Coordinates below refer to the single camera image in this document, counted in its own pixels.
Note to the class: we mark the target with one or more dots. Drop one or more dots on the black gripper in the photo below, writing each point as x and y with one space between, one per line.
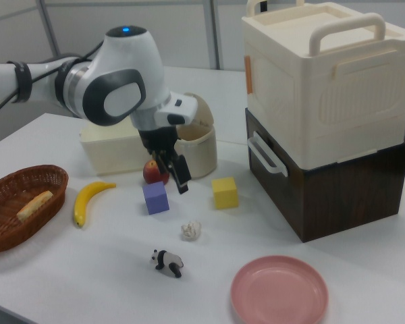
158 141

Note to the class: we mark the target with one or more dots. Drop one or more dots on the white paper ball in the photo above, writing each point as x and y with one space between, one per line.
190 231

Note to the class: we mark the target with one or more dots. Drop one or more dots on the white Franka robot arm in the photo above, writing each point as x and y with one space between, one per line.
128 67

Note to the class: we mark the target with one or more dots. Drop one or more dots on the cream trash can with lid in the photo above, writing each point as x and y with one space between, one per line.
202 158

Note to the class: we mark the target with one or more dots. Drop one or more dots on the red apple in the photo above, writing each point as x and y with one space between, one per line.
150 173

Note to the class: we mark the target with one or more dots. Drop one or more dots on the purple cube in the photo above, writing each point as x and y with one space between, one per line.
155 200

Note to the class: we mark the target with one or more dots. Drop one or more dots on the yellow cube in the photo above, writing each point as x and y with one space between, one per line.
224 194

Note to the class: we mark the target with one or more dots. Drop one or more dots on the white rectangular plastic bin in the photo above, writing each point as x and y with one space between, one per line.
114 155

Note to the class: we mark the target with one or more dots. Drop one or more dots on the panda toy figure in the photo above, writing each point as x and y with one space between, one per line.
167 260

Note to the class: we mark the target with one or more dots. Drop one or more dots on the yellow banana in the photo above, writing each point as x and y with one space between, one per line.
82 202

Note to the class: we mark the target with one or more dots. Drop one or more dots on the brown wicker basket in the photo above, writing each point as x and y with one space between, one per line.
47 175

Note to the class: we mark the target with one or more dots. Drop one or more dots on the bread loaf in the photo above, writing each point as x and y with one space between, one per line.
33 206

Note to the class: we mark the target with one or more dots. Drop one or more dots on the pink plate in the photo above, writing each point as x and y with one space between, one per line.
276 293

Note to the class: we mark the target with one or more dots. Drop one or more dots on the dark woodgrain drawer box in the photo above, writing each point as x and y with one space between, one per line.
341 202

